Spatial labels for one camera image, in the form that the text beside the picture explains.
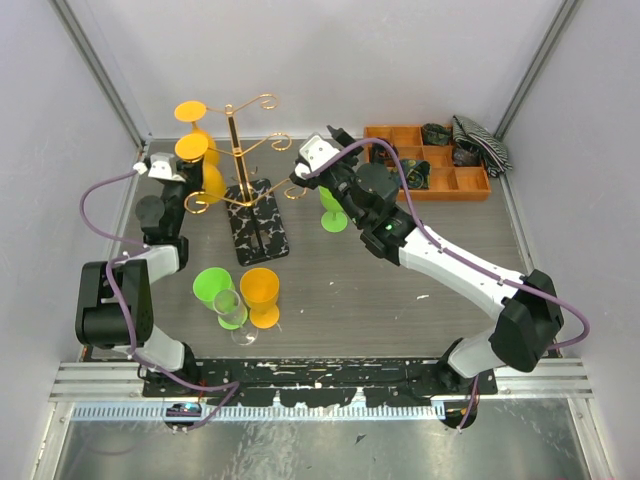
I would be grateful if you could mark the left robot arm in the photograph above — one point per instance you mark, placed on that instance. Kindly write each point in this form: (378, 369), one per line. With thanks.
(114, 306)

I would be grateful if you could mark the gold wine glass rack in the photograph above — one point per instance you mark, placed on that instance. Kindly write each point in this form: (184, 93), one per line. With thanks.
(255, 220)

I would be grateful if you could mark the dark floral cloth rear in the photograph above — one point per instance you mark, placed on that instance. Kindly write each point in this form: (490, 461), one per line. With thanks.
(434, 134)

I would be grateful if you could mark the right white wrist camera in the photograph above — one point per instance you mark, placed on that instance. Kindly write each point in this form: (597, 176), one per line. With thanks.
(314, 156)

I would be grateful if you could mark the orange compartment tray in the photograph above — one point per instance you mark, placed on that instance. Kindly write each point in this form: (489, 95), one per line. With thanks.
(447, 182)

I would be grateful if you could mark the striped cloth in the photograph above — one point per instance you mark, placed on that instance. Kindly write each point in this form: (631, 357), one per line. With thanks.
(472, 137)

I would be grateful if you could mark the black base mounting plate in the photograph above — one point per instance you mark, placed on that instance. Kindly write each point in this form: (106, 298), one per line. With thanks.
(324, 382)

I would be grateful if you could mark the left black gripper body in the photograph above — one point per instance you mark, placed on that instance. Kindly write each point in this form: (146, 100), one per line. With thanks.
(176, 194)

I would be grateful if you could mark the clear wine glass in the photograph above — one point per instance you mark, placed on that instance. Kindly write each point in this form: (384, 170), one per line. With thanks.
(231, 309)

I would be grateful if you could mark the orange goblet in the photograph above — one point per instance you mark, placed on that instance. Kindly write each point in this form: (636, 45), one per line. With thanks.
(214, 186)
(197, 130)
(260, 289)

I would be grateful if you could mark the grey cable duct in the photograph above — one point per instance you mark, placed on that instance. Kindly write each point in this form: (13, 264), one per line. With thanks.
(192, 412)

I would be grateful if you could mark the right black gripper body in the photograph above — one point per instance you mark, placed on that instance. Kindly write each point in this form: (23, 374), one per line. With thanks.
(337, 180)

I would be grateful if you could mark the dark patterned cloth right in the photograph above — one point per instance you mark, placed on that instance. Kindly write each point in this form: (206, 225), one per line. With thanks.
(466, 156)

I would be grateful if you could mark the dark floral cloth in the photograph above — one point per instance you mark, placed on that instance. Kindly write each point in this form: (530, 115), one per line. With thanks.
(416, 173)
(434, 134)

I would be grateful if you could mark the green goblet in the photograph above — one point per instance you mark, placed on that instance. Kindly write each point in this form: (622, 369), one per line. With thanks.
(208, 284)
(334, 220)

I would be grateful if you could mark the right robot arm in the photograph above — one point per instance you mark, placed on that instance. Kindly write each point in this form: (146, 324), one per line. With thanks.
(526, 318)

